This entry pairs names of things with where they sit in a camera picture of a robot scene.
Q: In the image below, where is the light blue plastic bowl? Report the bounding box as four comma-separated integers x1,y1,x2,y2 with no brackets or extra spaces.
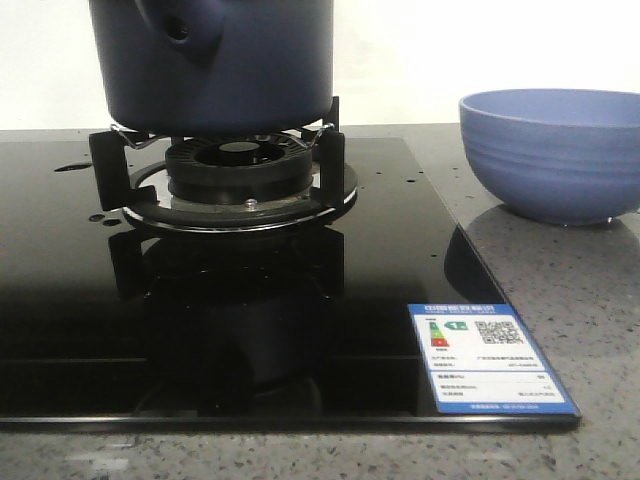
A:
459,88,639,225

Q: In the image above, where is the right burner with pot support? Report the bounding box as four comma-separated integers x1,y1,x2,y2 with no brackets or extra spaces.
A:
89,98,358,235

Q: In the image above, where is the dark blue enamel pot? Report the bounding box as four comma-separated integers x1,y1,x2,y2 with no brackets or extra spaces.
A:
88,0,334,136

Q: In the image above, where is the blue energy label sticker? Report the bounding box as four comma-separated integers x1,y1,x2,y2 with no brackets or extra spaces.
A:
408,303,579,416

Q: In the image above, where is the black glass gas stove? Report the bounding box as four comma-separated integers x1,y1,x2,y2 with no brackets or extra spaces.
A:
1,138,579,432

